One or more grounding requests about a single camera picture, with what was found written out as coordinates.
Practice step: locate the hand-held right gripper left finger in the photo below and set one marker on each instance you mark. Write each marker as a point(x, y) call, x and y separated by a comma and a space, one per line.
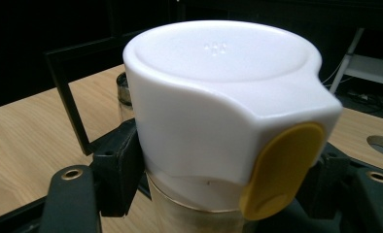
point(118, 168)

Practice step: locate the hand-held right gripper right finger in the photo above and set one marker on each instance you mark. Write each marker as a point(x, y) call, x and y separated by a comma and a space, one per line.
point(332, 181)

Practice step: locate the black two-tier metal rack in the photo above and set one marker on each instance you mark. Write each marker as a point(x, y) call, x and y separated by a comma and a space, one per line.
point(70, 108)

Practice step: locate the white-lid glass jar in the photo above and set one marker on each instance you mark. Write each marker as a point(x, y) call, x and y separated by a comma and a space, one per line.
point(212, 97)

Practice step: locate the grey metal stand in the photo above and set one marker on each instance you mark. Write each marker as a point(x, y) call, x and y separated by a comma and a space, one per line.
point(371, 68)

